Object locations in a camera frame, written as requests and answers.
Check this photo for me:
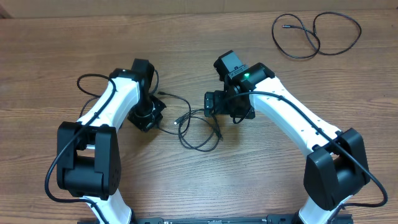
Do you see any thin black cable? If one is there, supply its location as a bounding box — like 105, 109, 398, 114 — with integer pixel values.
271, 11, 363, 60

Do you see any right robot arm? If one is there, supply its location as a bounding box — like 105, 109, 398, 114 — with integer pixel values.
205, 50, 370, 223

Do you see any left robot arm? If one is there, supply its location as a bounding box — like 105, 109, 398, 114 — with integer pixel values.
45, 58, 165, 223

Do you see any braided USB-C cable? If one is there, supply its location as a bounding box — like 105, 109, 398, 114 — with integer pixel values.
174, 108, 224, 153

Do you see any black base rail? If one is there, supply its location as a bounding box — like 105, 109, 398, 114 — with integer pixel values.
77, 214, 354, 224

